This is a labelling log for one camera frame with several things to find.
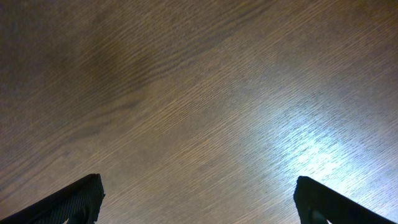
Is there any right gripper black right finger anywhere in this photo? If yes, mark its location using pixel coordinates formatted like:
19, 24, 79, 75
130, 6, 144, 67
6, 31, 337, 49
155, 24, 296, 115
294, 176, 394, 224

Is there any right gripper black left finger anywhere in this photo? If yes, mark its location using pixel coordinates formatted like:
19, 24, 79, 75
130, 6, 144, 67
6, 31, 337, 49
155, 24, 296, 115
1, 174, 105, 224

